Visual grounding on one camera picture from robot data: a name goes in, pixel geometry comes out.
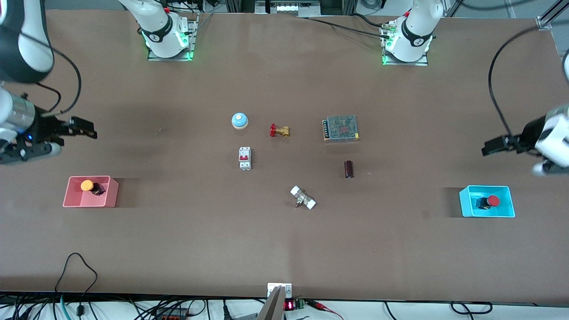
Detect yellow push button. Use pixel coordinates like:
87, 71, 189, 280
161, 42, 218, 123
80, 179, 106, 197

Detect red push button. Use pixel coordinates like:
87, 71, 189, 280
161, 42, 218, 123
476, 195, 501, 210

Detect cyan plastic bin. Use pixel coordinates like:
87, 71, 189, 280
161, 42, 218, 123
459, 185, 516, 218

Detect pink plastic bin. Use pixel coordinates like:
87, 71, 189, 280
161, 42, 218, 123
62, 176, 120, 208

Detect metal mesh power supply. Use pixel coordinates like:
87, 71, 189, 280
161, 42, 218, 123
322, 115, 361, 144

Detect metal valve white caps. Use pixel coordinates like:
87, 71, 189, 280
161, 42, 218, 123
290, 185, 317, 211

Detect white lit control box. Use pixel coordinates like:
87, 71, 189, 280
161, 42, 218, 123
255, 0, 321, 15

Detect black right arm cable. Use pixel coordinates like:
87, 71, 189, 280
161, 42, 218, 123
41, 44, 83, 118

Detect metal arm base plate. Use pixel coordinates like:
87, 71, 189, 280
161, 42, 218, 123
381, 21, 429, 67
147, 12, 199, 62

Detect aluminium frame profile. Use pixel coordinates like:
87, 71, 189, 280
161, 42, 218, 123
536, 0, 569, 31

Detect black looped cable with plug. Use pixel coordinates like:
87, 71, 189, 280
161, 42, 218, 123
54, 252, 99, 317

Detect black coiled cable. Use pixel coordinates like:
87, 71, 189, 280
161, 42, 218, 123
450, 301, 493, 316

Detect black cable across table edge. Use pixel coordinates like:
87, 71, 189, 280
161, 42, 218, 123
306, 12, 393, 40

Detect red alligator clip cable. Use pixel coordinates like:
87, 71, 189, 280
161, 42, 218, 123
310, 300, 345, 320

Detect silver table edge bracket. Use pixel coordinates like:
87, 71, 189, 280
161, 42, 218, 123
267, 282, 293, 299

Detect grey aluminium camera post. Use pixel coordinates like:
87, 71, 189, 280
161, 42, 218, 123
256, 285, 286, 320

